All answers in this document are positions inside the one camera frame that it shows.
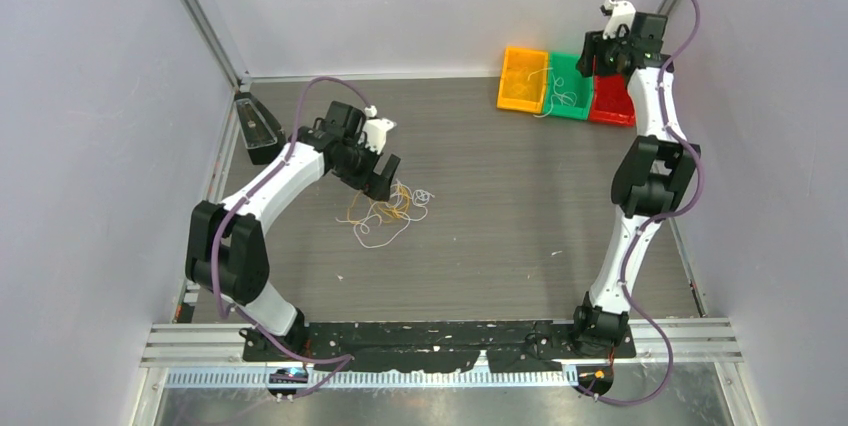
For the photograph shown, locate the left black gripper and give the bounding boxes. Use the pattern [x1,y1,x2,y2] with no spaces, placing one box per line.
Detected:
[333,136,398,201]

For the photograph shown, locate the yellow wire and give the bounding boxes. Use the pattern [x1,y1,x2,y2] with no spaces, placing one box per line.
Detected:
[506,61,545,103]
[344,187,415,226]

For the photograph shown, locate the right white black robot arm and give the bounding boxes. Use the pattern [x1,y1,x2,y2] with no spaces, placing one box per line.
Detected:
[570,3,700,357]

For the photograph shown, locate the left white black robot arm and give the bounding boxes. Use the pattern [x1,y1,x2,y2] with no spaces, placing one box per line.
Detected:
[185,101,400,360]

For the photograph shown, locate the red plastic bin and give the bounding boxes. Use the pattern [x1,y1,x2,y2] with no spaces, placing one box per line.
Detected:
[588,75,636,127]

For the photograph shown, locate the green plastic bin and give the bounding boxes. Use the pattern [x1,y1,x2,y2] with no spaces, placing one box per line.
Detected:
[541,52,594,121]

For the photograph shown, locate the yellow plastic bin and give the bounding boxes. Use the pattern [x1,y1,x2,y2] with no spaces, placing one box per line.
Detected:
[496,46,550,115]

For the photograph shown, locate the black wedge stand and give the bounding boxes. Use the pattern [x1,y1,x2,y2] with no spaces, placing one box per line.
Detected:
[233,92,286,166]

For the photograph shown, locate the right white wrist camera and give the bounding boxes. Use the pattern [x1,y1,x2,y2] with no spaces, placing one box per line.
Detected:
[601,0,637,40]

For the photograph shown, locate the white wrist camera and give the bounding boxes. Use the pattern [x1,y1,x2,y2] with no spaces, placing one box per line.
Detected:
[601,0,637,40]
[359,105,397,155]

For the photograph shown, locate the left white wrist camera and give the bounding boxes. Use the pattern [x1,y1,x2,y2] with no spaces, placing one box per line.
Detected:
[359,105,397,155]

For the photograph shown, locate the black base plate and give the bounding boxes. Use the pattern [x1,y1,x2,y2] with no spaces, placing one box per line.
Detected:
[281,319,636,373]

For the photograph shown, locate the aluminium frame rail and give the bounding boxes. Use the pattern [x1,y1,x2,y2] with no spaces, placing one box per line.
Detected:
[140,318,744,368]

